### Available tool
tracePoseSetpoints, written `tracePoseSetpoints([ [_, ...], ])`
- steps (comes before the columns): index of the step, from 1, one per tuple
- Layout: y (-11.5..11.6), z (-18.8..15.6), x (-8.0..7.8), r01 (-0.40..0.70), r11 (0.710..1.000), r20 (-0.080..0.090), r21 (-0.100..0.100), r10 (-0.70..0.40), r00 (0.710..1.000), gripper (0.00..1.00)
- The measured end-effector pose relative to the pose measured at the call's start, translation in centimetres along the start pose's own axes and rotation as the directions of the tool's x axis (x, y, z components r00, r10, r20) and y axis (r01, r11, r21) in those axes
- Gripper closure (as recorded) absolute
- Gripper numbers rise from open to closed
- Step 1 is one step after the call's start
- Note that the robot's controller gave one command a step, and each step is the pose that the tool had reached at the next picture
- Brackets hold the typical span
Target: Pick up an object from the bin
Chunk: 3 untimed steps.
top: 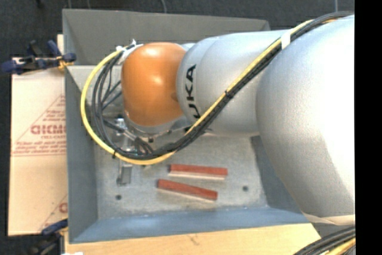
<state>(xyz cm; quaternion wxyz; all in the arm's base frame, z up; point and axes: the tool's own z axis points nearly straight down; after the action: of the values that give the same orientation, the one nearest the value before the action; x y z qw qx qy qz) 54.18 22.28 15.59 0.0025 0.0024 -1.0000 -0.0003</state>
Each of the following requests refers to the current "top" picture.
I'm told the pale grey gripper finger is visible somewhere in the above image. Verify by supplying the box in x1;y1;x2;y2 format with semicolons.
116;162;125;186
124;164;134;185

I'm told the grey metal bin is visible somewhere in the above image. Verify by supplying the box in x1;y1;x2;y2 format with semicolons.
61;8;322;244

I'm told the red-brown flat block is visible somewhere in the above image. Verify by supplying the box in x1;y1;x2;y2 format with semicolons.
155;178;219;204
168;163;229;181

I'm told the brown cardboard board, red print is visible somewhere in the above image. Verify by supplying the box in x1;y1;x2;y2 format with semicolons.
7;33;69;237

